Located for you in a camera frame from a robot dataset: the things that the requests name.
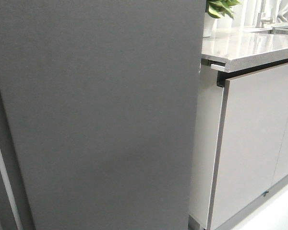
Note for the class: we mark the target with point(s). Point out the grey cabinet side panel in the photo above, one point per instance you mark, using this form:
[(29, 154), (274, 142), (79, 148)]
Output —
[(209, 103)]

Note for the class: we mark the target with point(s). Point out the stainless steel sink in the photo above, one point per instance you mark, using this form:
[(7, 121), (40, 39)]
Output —
[(279, 29)]

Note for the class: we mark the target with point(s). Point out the steel kitchen faucet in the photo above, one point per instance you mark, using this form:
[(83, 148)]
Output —
[(262, 19)]

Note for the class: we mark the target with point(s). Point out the grey cabinet door left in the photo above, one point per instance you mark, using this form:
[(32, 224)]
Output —
[(253, 123)]

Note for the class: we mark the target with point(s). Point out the grey fridge body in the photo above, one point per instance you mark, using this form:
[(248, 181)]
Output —
[(15, 213)]

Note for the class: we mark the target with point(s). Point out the grey speckled stone countertop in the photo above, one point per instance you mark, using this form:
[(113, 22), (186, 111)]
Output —
[(238, 48)]

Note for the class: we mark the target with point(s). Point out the white ribbed plant pot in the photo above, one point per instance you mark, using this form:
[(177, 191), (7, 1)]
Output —
[(208, 25)]

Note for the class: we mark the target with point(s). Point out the green potted plant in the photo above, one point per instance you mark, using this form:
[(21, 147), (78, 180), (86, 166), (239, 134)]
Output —
[(220, 8)]

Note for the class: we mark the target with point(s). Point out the white curtain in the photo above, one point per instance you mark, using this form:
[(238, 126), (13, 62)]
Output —
[(246, 12)]

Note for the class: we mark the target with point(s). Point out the dark grey fridge door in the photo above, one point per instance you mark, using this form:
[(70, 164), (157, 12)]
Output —
[(100, 97)]

